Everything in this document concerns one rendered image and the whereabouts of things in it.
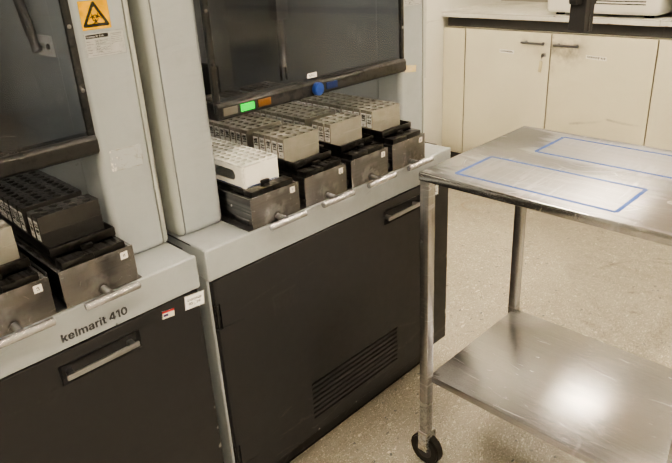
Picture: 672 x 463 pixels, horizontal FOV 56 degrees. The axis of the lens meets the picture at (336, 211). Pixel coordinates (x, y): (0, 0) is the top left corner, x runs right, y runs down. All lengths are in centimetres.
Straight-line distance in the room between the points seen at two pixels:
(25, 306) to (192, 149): 44
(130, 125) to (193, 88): 15
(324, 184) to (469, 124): 242
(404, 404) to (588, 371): 57
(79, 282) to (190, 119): 38
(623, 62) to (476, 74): 81
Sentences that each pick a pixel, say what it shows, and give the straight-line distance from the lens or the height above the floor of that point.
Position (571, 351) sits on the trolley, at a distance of 178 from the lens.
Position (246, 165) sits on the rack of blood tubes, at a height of 86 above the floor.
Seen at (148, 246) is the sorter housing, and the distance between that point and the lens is 131.
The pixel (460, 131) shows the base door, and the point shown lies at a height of 22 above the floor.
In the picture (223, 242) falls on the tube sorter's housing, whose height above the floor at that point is 73.
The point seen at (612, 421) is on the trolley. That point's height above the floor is 28.
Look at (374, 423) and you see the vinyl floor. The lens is 193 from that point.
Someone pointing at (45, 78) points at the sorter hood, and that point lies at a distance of 115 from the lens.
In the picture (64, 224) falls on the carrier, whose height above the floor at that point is 85.
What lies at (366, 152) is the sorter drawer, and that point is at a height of 81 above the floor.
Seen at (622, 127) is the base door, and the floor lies 39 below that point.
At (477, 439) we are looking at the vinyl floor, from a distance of 190.
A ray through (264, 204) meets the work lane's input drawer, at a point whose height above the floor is 78.
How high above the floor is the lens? 128
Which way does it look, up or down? 23 degrees down
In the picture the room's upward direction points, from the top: 3 degrees counter-clockwise
